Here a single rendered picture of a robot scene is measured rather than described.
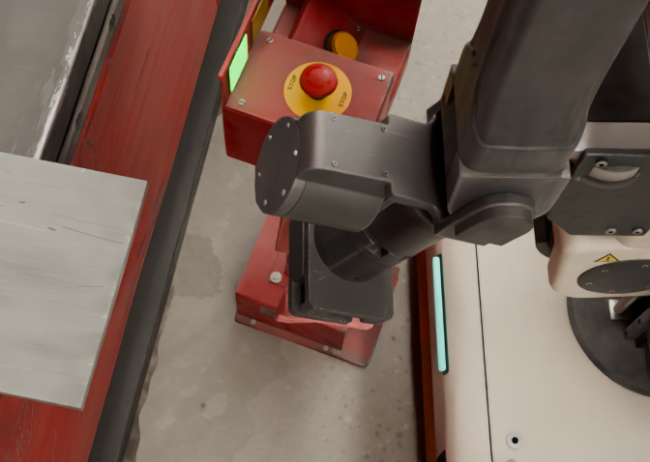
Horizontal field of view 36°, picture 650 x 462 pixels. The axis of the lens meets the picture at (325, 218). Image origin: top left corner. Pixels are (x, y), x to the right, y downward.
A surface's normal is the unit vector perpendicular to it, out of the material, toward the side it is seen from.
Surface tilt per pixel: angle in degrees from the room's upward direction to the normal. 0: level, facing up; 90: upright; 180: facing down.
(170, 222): 0
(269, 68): 0
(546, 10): 90
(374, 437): 0
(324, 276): 27
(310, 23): 35
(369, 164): 22
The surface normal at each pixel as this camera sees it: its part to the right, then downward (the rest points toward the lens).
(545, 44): -0.04, 0.92
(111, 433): 0.05, -0.39
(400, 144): 0.50, -0.34
